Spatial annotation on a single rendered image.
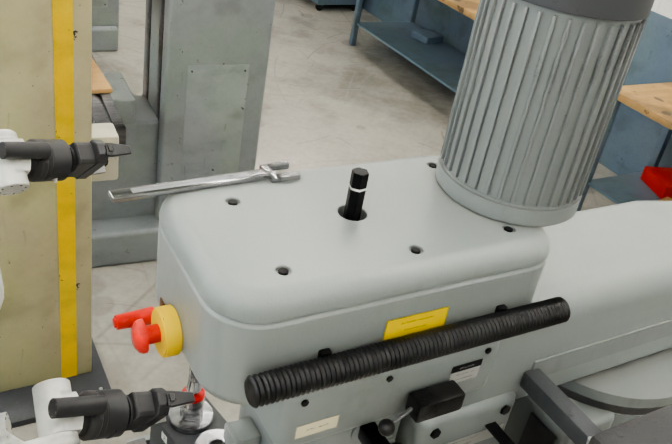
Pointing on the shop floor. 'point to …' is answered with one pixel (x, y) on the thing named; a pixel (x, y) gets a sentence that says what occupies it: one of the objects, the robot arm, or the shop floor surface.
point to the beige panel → (80, 284)
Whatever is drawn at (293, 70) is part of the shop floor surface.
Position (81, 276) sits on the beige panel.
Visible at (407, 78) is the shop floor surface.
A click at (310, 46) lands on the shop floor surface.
